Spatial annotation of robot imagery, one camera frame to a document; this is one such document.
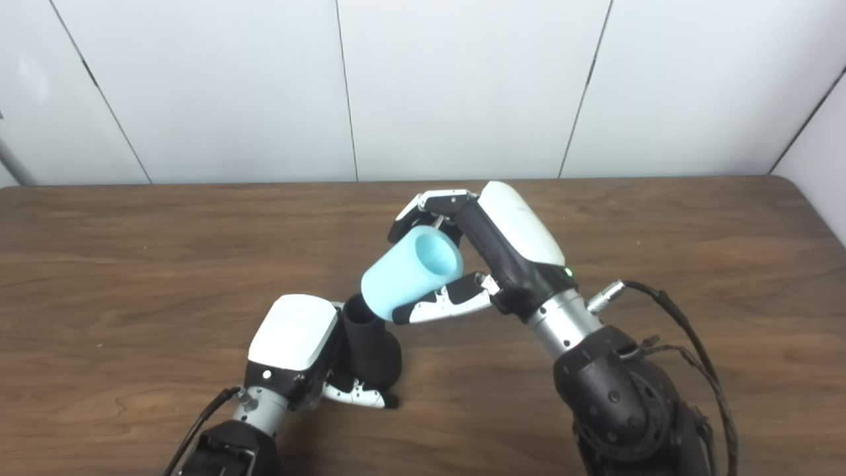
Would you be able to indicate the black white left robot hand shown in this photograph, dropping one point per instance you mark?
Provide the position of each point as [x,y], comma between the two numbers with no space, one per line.
[291,337]

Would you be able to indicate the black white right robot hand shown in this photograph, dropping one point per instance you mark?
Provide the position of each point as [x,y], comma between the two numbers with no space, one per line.
[522,244]

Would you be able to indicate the black flared nozzle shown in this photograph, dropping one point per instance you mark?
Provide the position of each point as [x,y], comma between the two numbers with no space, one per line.
[370,357]

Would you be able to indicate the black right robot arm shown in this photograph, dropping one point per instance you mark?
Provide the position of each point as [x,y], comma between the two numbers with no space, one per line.
[615,396]

